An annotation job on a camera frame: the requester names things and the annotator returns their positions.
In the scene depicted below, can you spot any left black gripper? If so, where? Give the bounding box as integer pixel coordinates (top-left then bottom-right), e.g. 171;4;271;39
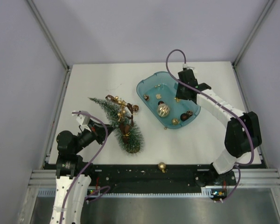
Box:
73;119;116;154

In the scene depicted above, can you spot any brown ribbon gold berry sprig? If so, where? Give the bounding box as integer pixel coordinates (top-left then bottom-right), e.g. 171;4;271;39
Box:
105;95;134;144

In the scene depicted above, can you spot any small green christmas tree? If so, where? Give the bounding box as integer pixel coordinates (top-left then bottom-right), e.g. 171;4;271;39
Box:
89;95;144;154

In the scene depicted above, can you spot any large frosted pine cone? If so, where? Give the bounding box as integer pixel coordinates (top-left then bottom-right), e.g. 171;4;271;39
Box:
132;105;139;114

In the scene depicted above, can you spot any gold glitter ball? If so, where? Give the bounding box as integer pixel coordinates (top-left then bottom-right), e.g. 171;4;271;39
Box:
158;162;166;173

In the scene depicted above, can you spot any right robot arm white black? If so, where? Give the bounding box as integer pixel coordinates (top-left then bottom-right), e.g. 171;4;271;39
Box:
176;69;262;187

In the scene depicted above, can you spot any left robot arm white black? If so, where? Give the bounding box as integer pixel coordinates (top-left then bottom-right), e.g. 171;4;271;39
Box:
50;112;114;224

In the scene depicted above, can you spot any teal plastic bin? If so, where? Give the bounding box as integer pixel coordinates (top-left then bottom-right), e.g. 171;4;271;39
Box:
136;71;201;129

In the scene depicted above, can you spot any large silver gold bauble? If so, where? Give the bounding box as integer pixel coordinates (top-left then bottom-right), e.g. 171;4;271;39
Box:
157;103;170;117

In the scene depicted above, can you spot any gold ribbed drop ornament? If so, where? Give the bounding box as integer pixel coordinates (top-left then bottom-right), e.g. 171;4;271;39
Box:
172;118;180;126

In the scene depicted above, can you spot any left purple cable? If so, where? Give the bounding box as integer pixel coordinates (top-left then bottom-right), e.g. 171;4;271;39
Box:
59;112;112;224

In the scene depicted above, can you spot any purple cable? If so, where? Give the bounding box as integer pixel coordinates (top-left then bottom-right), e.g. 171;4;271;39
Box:
59;112;112;224
165;49;256;203

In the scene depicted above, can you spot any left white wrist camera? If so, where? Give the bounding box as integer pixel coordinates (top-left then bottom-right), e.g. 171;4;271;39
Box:
71;111;90;130

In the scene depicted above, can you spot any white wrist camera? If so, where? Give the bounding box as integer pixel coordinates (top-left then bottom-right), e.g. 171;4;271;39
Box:
182;63;196;76
71;111;90;130

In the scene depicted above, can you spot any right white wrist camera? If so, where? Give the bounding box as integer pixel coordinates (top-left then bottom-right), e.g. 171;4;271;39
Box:
182;63;196;76

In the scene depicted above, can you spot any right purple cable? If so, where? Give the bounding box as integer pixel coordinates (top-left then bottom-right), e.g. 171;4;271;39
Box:
165;49;256;203

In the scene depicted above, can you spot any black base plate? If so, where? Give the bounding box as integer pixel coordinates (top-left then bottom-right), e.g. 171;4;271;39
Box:
43;163;235;194

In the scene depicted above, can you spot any right aluminium corner post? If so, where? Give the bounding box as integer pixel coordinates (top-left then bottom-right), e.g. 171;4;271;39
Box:
232;0;276;68

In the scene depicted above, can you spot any aluminium corner post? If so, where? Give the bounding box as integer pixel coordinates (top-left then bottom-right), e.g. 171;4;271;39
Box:
232;0;276;68
25;0;70;71

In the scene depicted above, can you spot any aluminium front rail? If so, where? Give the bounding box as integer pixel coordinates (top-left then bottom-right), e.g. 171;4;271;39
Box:
28;168;280;188

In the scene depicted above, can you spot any white slotted cable duct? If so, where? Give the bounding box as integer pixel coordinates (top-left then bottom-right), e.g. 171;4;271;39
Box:
38;188;227;199

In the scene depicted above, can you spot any left aluminium corner post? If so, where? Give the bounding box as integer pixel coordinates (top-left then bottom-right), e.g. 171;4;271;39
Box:
25;0;70;71

